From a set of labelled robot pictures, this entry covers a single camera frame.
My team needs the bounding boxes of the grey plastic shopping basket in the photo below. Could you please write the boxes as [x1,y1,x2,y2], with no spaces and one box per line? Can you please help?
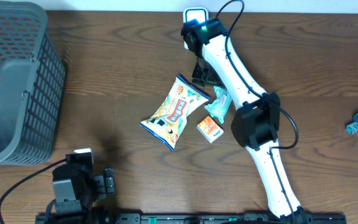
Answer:
[0,1,67,166]

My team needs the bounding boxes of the small orange snack packet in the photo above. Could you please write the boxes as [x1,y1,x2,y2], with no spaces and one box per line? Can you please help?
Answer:
[196,116,224,143]

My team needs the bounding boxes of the white barcode scanner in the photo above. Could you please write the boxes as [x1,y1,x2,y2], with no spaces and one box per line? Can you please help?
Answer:
[181,7,209,52]

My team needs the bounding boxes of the black camera cable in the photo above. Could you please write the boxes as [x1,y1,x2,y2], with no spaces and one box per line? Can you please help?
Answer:
[0,157,68,224]
[214,0,300,218]

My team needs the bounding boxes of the black left camera cable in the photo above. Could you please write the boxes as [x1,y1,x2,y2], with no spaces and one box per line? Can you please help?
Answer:
[0,157,68,224]

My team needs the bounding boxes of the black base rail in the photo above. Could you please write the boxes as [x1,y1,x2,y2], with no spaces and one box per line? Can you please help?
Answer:
[35,212,347,224]

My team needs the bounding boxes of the yellow snack chip bag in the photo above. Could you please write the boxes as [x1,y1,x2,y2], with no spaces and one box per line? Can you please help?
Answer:
[140,74,210,151]

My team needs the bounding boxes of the black right camera cable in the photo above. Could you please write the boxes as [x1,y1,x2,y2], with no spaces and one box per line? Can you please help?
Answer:
[214,0,300,218]

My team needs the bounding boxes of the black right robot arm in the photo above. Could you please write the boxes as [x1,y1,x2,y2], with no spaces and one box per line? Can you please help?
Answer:
[181,17,308,223]

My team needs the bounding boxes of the light teal packet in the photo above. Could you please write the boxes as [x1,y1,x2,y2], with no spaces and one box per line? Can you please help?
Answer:
[204,86,232,124]

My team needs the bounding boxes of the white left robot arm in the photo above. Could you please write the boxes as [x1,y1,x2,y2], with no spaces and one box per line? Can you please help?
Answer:
[35,163,115,224]

